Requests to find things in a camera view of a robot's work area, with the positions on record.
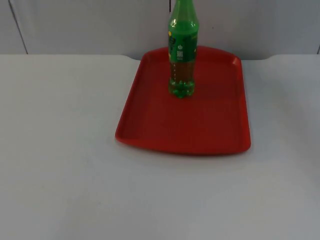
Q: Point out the red plastic tray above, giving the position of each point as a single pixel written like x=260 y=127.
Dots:
x=185 y=125

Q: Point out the green plastic bottle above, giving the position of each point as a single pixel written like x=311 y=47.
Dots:
x=182 y=37

